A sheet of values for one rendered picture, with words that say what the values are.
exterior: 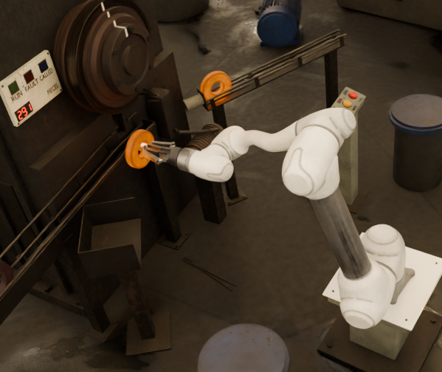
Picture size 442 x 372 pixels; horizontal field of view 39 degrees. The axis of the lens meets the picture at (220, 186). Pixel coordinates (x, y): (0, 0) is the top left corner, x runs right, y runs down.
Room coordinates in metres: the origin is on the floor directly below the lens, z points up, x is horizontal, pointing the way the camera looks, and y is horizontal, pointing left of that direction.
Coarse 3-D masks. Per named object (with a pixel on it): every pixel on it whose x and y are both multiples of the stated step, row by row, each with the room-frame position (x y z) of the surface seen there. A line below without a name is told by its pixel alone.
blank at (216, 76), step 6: (210, 72) 2.65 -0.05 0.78; (216, 72) 2.64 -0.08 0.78; (222, 72) 2.65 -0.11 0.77; (204, 78) 2.63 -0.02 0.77; (210, 78) 2.61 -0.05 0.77; (216, 78) 2.62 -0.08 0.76; (222, 78) 2.63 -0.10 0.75; (228, 78) 2.65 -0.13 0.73; (204, 84) 2.60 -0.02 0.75; (210, 84) 2.61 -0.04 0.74; (222, 84) 2.64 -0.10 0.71; (228, 84) 2.64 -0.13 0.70; (204, 90) 2.60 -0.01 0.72; (210, 90) 2.61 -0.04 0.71; (222, 90) 2.63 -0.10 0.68; (204, 96) 2.60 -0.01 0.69; (210, 96) 2.61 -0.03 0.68; (216, 102) 2.62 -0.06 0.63
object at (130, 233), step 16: (96, 208) 1.91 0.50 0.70; (112, 208) 1.91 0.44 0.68; (128, 208) 1.90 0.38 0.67; (96, 224) 1.91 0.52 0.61; (112, 224) 1.90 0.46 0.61; (128, 224) 1.88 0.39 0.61; (80, 240) 1.72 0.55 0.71; (96, 240) 1.83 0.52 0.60; (112, 240) 1.81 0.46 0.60; (128, 240) 1.80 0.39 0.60; (80, 256) 1.65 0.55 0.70; (96, 256) 1.65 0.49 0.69; (112, 256) 1.65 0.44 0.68; (128, 256) 1.65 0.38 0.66; (96, 272) 1.65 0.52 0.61; (112, 272) 1.65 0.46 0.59; (128, 272) 1.77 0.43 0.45; (128, 288) 1.77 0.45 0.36; (144, 304) 1.78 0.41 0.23; (128, 320) 1.90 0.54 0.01; (144, 320) 1.77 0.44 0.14; (160, 320) 1.86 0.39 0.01; (128, 336) 1.81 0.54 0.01; (144, 336) 1.77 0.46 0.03; (160, 336) 1.78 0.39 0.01; (128, 352) 1.72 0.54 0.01; (144, 352) 1.70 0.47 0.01
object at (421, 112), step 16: (416, 96) 2.64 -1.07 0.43; (432, 96) 2.61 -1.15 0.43; (400, 112) 2.53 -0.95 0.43; (416, 112) 2.50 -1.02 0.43; (432, 112) 2.48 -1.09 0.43; (400, 128) 2.44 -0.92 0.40; (416, 128) 2.39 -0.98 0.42; (432, 128) 2.37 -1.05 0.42; (400, 144) 2.47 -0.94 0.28; (416, 144) 2.40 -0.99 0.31; (432, 144) 2.39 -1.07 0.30; (400, 160) 2.47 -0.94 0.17; (416, 160) 2.40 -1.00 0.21; (432, 160) 2.39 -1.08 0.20; (400, 176) 2.46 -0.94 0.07; (416, 176) 2.40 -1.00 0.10; (432, 176) 2.39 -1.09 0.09
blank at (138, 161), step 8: (136, 136) 2.05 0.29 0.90; (144, 136) 2.08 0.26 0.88; (152, 136) 2.11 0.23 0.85; (128, 144) 2.03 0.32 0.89; (136, 144) 2.03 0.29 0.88; (128, 152) 2.01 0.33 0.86; (136, 152) 2.02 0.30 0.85; (128, 160) 2.01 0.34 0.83; (136, 160) 2.02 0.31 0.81; (144, 160) 2.05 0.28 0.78
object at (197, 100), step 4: (196, 96) 2.60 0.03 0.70; (200, 96) 2.59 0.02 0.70; (184, 100) 2.58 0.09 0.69; (188, 100) 2.58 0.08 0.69; (192, 100) 2.58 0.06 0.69; (196, 100) 2.58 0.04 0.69; (200, 100) 2.58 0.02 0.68; (184, 104) 2.58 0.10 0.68; (188, 104) 2.57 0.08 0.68; (192, 104) 2.57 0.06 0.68; (196, 104) 2.57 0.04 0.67; (200, 104) 2.58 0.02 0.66; (188, 108) 2.56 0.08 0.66; (192, 108) 2.57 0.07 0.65
